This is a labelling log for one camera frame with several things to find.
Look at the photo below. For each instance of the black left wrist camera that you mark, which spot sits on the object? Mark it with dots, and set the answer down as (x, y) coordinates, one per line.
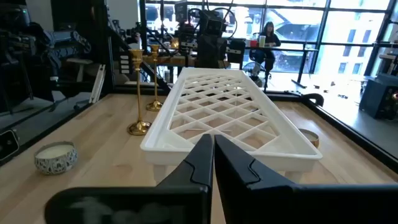
(214, 26)

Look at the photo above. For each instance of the small dark box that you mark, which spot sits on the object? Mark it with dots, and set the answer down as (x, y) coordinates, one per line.
(377, 99)

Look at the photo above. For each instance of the white lattice shelf rack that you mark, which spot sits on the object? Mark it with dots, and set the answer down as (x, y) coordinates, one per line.
(161, 157)

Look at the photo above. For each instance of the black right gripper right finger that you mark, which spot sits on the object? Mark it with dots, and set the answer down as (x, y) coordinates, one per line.
(280, 205)

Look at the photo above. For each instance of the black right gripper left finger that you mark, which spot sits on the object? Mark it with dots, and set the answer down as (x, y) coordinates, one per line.
(174, 202)

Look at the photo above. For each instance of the green white cup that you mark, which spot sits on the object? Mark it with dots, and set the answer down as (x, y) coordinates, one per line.
(262, 42)

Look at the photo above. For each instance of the person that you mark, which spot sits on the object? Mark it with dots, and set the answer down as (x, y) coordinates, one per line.
(268, 40)

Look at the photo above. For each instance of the tall gold candlestick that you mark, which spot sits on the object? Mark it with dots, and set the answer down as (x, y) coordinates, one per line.
(139, 127)
(154, 105)

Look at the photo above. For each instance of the black high table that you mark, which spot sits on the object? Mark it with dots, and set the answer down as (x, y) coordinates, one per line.
(295, 48)

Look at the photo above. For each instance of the red cup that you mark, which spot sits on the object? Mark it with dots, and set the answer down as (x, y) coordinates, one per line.
(254, 43)

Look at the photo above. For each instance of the blue white leaf candle tin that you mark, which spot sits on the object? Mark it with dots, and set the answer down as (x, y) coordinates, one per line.
(56, 163)

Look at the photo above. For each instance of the wooden stool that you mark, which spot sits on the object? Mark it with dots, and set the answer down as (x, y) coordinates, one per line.
(79, 61)

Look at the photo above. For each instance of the white leaning boards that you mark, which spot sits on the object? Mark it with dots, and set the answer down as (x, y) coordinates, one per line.
(98, 84)

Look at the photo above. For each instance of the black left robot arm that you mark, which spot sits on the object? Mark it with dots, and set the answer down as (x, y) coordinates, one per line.
(201, 29)

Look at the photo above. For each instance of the black table-level camera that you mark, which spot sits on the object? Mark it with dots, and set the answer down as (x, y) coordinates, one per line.
(7, 146)

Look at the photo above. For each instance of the gold mottled candle tin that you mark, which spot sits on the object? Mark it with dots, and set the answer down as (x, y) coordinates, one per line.
(312, 140)

